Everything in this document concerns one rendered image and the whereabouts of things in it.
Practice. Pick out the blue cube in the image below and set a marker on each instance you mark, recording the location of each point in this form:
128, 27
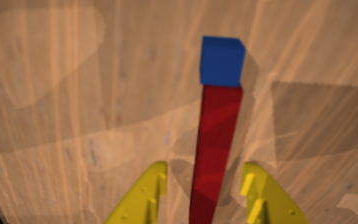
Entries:
221, 61

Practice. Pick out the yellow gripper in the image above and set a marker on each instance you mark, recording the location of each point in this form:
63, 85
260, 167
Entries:
267, 202

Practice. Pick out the red rod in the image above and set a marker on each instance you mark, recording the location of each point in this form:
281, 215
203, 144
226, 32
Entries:
219, 111

